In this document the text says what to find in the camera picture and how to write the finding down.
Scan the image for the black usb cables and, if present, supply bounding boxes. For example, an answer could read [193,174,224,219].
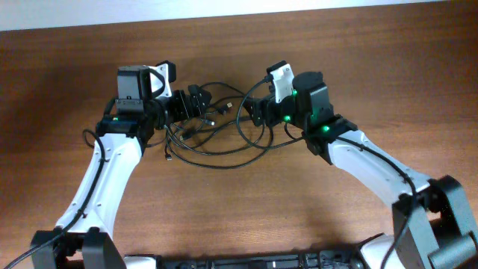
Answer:
[163,81,276,170]

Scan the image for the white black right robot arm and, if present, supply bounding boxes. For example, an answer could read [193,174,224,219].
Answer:
[240,72,477,268]

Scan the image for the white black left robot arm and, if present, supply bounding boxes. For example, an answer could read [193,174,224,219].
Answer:
[31,61,212,268]

